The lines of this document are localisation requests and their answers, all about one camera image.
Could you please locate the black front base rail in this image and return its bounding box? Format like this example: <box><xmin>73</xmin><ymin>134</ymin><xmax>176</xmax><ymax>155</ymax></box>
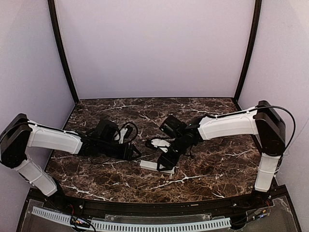
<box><xmin>28</xmin><ymin>188</ymin><xmax>288</xmax><ymax>223</ymax></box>

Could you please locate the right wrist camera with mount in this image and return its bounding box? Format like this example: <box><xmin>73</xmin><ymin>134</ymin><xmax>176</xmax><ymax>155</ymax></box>
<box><xmin>145</xmin><ymin>138</ymin><xmax>170</xmax><ymax>153</ymax></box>

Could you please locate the grey slotted cable duct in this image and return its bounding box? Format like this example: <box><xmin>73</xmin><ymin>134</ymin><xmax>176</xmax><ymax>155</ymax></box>
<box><xmin>31</xmin><ymin>206</ymin><xmax>231</xmax><ymax>232</ymax></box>

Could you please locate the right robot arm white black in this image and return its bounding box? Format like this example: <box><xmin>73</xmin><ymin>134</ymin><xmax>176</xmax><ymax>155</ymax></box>
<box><xmin>151</xmin><ymin>101</ymin><xmax>291</xmax><ymax>201</ymax></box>

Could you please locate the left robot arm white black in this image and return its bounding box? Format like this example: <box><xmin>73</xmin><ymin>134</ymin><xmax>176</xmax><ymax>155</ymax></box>
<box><xmin>0</xmin><ymin>114</ymin><xmax>141</xmax><ymax>197</ymax></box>

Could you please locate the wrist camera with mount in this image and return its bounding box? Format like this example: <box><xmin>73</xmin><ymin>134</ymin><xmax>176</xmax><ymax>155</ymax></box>
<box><xmin>118</xmin><ymin>126</ymin><xmax>134</xmax><ymax>144</ymax></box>
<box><xmin>145</xmin><ymin>138</ymin><xmax>170</xmax><ymax>153</ymax></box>

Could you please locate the black frame post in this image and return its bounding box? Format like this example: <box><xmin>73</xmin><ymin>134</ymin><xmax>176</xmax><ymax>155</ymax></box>
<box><xmin>47</xmin><ymin>0</ymin><xmax>79</xmax><ymax>104</ymax></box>
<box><xmin>234</xmin><ymin>0</ymin><xmax>262</xmax><ymax>102</ymax></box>

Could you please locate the white remote control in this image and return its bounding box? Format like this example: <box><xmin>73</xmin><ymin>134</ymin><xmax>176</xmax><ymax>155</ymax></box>
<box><xmin>140</xmin><ymin>160</ymin><xmax>175</xmax><ymax>174</ymax></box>

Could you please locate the black right frame post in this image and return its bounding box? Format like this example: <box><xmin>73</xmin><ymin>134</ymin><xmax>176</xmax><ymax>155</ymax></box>
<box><xmin>234</xmin><ymin>0</ymin><xmax>262</xmax><ymax>102</ymax></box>

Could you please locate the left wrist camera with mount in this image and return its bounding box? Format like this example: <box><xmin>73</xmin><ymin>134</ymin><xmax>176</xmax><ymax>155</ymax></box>
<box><xmin>118</xmin><ymin>126</ymin><xmax>134</xmax><ymax>144</ymax></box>

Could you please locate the black left frame post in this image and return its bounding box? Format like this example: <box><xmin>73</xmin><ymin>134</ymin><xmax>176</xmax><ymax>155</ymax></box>
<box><xmin>47</xmin><ymin>0</ymin><xmax>79</xmax><ymax>104</ymax></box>

